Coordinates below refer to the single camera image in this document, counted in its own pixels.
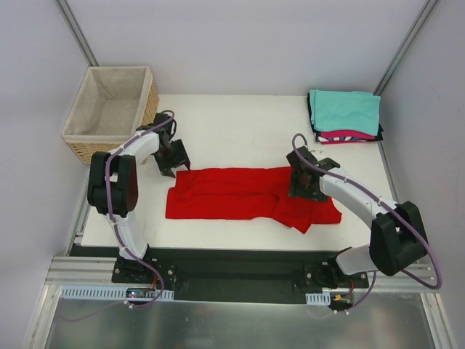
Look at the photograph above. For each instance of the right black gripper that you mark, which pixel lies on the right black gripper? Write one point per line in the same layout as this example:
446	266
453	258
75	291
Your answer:
303	182

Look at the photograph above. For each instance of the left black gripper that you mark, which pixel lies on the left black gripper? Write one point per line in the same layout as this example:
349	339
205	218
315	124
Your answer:
174	155

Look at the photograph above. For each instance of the red t shirt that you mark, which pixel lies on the red t shirt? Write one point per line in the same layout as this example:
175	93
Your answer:
245	194

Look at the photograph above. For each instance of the pink t shirt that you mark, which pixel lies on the pink t shirt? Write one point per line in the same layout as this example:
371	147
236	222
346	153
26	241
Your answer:
343	136

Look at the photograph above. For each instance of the wicker basket with cloth liner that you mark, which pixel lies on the wicker basket with cloth liner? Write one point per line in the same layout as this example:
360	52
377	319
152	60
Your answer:
111	104

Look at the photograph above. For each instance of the black t shirt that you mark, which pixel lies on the black t shirt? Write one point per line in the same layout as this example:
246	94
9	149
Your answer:
379	136

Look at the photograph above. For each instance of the teal t shirt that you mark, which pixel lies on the teal t shirt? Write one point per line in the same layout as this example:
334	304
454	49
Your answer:
336	111

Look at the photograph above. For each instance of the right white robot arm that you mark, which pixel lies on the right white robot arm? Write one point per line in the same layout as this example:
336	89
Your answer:
397	238

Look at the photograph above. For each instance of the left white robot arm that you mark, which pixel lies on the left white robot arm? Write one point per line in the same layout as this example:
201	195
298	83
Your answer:
113	182

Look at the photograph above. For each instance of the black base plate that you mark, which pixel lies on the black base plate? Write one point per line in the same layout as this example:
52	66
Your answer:
220	275

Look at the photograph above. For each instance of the left aluminium frame post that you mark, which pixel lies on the left aluminium frame post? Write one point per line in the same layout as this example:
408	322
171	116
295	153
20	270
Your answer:
77	32

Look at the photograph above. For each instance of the aluminium frame post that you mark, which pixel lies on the aluminium frame post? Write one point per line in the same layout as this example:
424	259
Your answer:
77	32
413	32

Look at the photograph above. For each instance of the right aluminium frame post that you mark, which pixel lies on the right aluminium frame post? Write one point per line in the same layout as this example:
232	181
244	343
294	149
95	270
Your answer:
413	32

